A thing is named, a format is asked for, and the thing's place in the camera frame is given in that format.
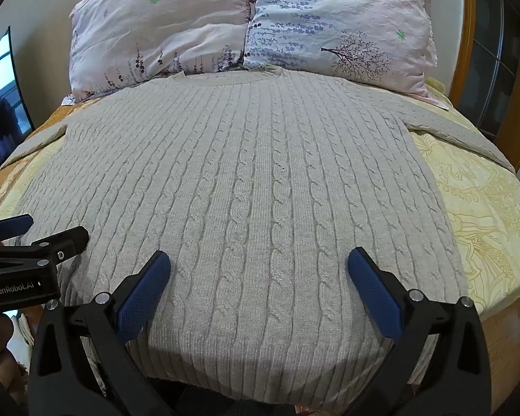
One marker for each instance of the pink floral pillow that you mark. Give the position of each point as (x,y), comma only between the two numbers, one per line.
(156,30)

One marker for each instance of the lavender tree print pillow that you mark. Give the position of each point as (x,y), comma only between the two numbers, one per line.
(338,17)

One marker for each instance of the glass-door wooden cabinet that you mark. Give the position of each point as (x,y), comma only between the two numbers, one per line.
(496,52)

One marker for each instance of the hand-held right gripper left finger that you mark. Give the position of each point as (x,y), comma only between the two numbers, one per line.
(142,297)

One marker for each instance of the yellow patterned bedsheet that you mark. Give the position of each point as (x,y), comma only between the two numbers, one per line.
(481,212)

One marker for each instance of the dark window pane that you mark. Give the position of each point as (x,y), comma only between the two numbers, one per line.
(4,95)

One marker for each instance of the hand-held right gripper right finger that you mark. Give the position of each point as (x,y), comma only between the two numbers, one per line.
(376,299)

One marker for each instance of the person's left hand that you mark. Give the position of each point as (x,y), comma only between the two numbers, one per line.
(1,338)

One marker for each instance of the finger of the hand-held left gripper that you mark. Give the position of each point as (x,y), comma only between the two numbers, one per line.
(13,226)
(65,242)

